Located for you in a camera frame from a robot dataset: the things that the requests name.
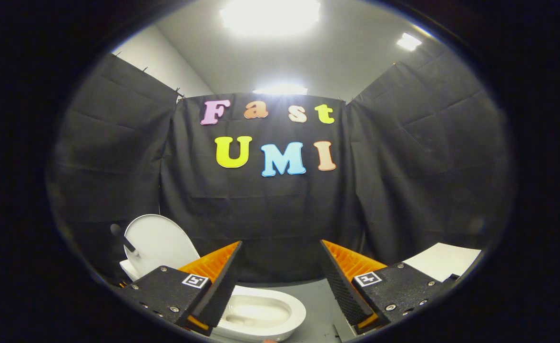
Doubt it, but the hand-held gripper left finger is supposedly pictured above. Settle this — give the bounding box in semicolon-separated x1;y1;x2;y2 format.
117;240;244;337

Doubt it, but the white toilet lid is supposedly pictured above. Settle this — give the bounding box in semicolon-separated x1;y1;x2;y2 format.
123;214;201;282

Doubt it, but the black backdrop cloth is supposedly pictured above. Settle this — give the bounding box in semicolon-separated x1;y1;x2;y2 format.
46;36;516;286

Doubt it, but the white drawer cabinet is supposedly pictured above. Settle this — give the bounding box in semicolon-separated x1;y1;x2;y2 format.
332;242;482;343

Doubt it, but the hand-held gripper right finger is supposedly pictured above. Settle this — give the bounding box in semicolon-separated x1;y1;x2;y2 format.
319;239;453;336

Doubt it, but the small square ceiling light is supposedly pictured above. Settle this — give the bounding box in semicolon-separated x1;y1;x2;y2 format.
397;32;423;52

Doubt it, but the white toilet bowl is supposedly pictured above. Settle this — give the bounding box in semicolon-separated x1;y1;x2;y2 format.
212;285;307;342

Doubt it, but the white toilet tank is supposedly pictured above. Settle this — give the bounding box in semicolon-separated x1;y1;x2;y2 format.
119;259;141;282

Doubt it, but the black rod handle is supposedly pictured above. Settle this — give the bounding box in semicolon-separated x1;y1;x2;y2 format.
110;223;140;256

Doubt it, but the long ceiling light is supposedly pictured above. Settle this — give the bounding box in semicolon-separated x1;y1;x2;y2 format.
253;84;308;96

